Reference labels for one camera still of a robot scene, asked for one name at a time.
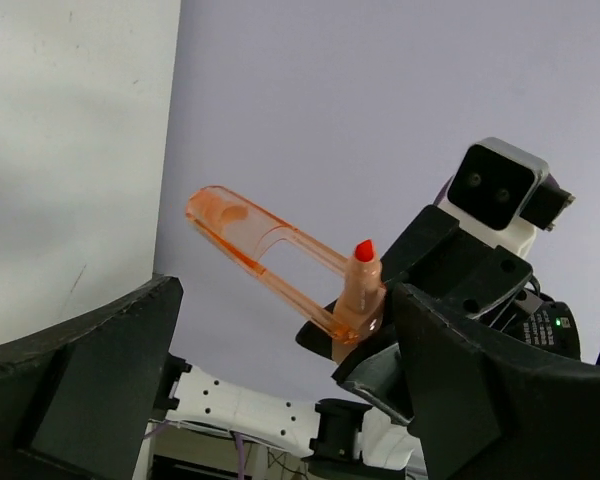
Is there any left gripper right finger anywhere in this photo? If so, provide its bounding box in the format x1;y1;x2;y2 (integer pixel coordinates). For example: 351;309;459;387
391;281;600;480

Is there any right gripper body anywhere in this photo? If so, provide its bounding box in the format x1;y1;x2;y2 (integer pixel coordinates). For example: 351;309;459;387
489;288;580;360

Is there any orange correction tape dispenser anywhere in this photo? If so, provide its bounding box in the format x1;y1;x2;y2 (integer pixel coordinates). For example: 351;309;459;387
185;186;387;345

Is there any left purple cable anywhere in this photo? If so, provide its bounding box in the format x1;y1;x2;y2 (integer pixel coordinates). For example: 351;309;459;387
139;419;261;480

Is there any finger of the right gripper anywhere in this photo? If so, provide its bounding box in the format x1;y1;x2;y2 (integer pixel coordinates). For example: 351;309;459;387
295;205;459;358
333;247;533;425

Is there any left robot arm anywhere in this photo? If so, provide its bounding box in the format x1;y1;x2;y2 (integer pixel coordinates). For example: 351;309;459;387
0;273;600;479

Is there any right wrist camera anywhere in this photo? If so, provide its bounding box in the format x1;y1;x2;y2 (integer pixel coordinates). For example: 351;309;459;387
434;137;575;259

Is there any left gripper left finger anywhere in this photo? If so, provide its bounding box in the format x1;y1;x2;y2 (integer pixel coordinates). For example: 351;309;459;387
0;276;183;479

